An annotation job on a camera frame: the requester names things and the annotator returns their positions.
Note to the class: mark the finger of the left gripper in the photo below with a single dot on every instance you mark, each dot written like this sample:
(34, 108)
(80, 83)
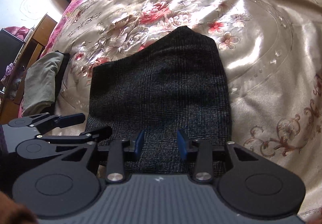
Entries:
(84, 137)

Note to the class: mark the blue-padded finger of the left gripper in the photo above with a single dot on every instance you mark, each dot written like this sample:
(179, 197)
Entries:
(46, 122)

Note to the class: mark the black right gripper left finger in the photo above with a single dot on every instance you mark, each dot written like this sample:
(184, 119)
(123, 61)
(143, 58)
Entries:
(72, 176)

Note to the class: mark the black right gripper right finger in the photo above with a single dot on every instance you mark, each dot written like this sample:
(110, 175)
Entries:
(244, 181)

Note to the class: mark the dark grey checked pants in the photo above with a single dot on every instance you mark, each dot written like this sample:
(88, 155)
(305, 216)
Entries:
(178, 82)

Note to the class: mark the operator hand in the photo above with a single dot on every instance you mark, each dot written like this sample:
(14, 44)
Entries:
(11, 212)

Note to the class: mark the folded olive green garment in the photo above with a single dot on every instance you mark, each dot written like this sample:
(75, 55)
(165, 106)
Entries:
(39, 92)

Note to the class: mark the folded black garment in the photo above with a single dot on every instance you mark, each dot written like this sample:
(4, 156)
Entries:
(59, 79)

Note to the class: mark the wooden desk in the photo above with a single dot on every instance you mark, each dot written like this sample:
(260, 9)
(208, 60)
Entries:
(27, 56)

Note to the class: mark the black monitor screen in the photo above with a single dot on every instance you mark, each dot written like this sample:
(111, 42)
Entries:
(10, 46)

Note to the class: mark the pink cloth behind monitor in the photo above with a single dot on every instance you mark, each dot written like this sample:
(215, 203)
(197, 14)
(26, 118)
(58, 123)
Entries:
(19, 32)

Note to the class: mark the floral satin bedspread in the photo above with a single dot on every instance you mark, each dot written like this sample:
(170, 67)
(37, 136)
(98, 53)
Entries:
(271, 54)

